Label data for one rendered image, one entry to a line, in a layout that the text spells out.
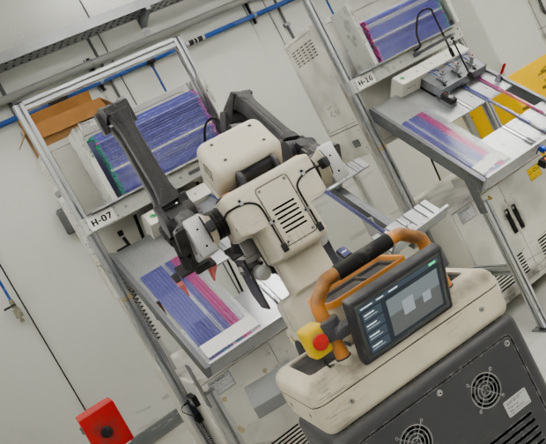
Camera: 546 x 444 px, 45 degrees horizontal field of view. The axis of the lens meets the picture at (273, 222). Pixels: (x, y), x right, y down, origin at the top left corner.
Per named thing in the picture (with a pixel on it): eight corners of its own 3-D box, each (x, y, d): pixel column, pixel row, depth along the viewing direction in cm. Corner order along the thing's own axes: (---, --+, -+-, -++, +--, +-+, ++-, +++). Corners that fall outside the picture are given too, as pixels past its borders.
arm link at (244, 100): (222, 85, 225) (247, 81, 231) (217, 121, 233) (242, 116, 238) (294, 149, 197) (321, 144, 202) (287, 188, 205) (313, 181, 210)
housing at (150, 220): (249, 196, 301) (247, 173, 291) (157, 249, 282) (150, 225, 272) (239, 188, 306) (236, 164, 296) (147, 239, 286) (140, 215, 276)
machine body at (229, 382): (392, 412, 294) (328, 291, 287) (267, 515, 266) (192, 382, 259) (322, 393, 353) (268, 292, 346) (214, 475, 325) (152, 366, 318)
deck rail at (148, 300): (212, 375, 234) (210, 366, 230) (208, 379, 234) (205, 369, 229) (116, 262, 276) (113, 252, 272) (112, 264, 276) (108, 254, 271)
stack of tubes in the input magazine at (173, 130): (225, 142, 290) (195, 86, 287) (122, 195, 270) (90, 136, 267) (216, 148, 302) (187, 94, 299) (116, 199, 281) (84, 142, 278)
